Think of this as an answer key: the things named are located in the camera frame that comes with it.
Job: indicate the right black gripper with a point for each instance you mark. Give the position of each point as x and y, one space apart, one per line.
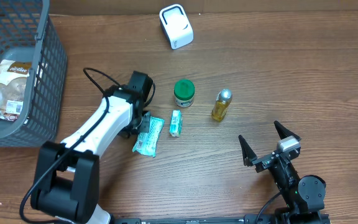
263 162

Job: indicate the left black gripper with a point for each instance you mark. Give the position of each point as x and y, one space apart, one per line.
143 123

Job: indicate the mint green wipes pack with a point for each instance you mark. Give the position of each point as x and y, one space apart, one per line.
146 143

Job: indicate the Kleenex pocket tissue pack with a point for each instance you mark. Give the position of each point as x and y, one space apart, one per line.
176 123

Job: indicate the green lid seasoning jar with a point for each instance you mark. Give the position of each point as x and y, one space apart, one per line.
184 92

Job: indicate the yellow dish soap bottle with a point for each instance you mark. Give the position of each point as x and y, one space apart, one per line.
223 100

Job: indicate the brown white snack bag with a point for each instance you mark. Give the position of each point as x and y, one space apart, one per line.
13 79

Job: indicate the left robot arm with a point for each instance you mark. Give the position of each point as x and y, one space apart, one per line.
66 181

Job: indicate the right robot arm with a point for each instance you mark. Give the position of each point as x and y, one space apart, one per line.
299 199

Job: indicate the white barcode scanner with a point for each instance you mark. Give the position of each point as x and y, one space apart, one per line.
176 26

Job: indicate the grey plastic shopping basket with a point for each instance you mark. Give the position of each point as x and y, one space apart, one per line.
27 34

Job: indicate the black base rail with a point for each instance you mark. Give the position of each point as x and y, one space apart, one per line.
197 221

